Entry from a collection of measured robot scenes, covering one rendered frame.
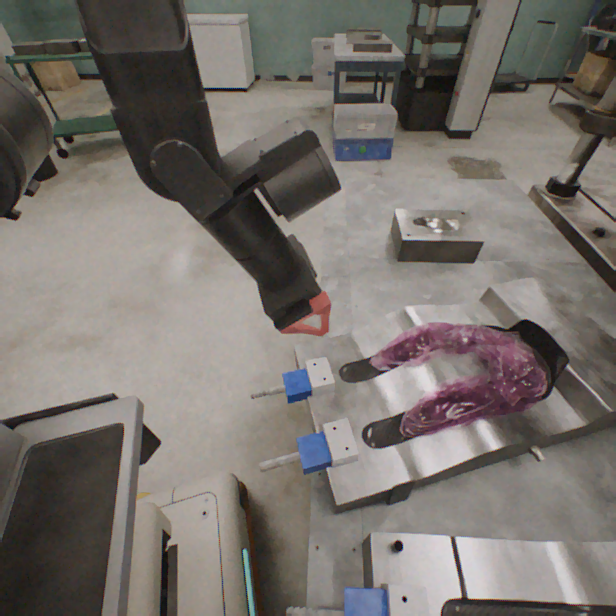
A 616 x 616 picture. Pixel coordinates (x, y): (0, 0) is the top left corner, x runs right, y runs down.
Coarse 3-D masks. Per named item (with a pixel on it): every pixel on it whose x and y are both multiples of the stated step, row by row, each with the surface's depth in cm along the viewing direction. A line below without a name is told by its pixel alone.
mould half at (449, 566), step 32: (384, 544) 33; (416, 544) 33; (448, 544) 33; (480, 544) 33; (512, 544) 34; (544, 544) 34; (576, 544) 33; (608, 544) 32; (384, 576) 31; (416, 576) 31; (448, 576) 31; (480, 576) 32; (512, 576) 32; (544, 576) 32; (576, 576) 32; (608, 576) 31
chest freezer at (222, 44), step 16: (192, 16) 478; (208, 16) 478; (224, 16) 478; (240, 16) 478; (192, 32) 475; (208, 32) 474; (224, 32) 473; (240, 32) 474; (208, 48) 488; (224, 48) 487; (240, 48) 486; (208, 64) 503; (224, 64) 502; (240, 64) 501; (208, 80) 519; (224, 80) 518; (240, 80) 517
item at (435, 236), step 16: (400, 224) 80; (416, 224) 83; (432, 224) 84; (448, 224) 83; (464, 224) 80; (400, 240) 78; (416, 240) 76; (432, 240) 76; (448, 240) 76; (464, 240) 75; (480, 240) 75; (400, 256) 80; (416, 256) 79; (432, 256) 79; (448, 256) 79; (464, 256) 79
